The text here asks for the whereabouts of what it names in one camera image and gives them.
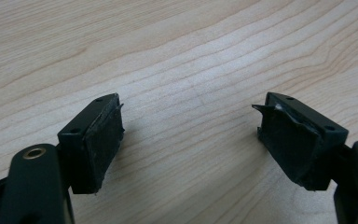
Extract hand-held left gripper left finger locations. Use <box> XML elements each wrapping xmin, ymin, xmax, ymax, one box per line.
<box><xmin>57</xmin><ymin>92</ymin><xmax>126</xmax><ymax>195</ymax></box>

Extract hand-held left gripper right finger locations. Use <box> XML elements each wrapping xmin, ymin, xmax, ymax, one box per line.
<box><xmin>251</xmin><ymin>91</ymin><xmax>350</xmax><ymax>191</ymax></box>

